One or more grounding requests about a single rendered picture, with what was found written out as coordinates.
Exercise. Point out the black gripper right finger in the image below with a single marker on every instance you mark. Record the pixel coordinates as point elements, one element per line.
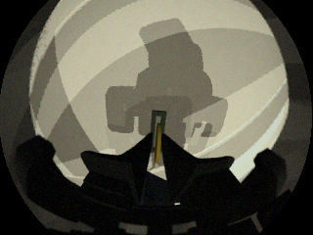
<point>182,168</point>

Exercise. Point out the dark green flat bar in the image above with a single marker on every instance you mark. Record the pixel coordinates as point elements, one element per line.
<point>162,116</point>

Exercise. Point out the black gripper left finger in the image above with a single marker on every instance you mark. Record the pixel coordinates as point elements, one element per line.
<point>130,166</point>

